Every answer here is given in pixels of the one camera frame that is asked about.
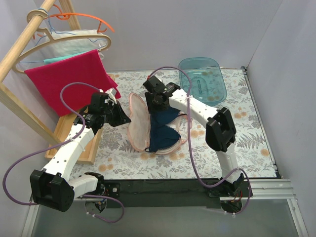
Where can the magenta red towel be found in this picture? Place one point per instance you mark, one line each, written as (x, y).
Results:
(50, 79)

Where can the beige wooden hanger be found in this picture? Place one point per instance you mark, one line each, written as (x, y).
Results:
(66, 43)

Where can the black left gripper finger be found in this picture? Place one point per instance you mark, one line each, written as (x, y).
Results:
(119, 112)
(120, 121)

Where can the aluminium frame rail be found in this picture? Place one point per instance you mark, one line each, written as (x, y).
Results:
(272, 211)

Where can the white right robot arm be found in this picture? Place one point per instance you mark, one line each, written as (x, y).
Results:
(220, 130)

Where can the clear teal plastic tub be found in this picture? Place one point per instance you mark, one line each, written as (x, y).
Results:
(204, 80)

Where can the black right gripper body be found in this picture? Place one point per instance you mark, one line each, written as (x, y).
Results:
(153, 106)

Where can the blue wire hanger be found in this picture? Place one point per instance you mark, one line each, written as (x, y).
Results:
(49, 39)

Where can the white cloth on hanger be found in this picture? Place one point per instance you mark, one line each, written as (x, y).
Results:
(68, 47)

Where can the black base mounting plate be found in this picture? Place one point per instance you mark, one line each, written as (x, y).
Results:
(168, 193)

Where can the orange plastic hanger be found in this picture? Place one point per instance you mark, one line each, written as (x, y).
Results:
(65, 11)

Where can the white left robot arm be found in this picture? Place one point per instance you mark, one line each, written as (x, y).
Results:
(52, 186)

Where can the floral patterned table mat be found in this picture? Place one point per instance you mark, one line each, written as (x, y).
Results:
(116, 158)

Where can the navy blue lace bra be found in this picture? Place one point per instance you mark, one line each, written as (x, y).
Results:
(164, 136)

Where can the teal folded cloth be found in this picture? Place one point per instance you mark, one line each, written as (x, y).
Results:
(61, 58)

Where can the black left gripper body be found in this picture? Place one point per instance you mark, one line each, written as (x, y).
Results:
(116, 114)

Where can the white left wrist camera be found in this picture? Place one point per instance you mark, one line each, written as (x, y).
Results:
(111, 95)

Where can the peach floral mesh laundry bag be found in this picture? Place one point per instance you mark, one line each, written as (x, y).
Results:
(139, 128)

